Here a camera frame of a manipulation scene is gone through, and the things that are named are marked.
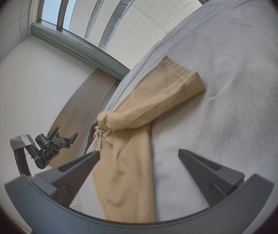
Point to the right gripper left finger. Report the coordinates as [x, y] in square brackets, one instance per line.
[68, 177]

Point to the bed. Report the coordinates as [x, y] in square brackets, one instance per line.
[226, 106]

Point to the brown garment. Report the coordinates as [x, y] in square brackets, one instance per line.
[90, 140]

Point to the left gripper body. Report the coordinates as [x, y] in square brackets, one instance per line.
[61, 142]

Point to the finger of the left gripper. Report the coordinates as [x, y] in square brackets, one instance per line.
[73, 138]
[53, 132]

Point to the window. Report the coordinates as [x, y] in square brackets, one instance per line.
[141, 21]

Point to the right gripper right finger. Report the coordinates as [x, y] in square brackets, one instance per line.
[214, 179]

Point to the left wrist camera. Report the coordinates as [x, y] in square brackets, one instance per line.
[41, 139]

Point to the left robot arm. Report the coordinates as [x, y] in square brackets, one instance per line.
[22, 141]

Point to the grey-green curtain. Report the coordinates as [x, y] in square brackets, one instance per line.
[80, 50]

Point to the tan shorts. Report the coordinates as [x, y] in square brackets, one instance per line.
[126, 160]

